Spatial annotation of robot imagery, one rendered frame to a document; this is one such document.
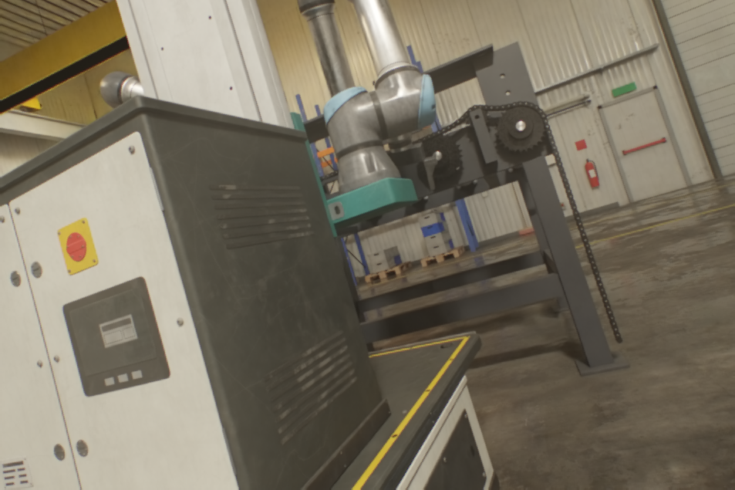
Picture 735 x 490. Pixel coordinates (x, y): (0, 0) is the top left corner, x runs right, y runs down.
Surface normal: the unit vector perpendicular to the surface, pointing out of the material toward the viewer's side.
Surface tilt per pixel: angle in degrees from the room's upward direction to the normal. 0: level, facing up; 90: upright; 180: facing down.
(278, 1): 90
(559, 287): 90
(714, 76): 90
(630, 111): 90
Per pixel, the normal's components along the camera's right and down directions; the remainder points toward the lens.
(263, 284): 0.87, -0.29
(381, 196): -0.40, 0.07
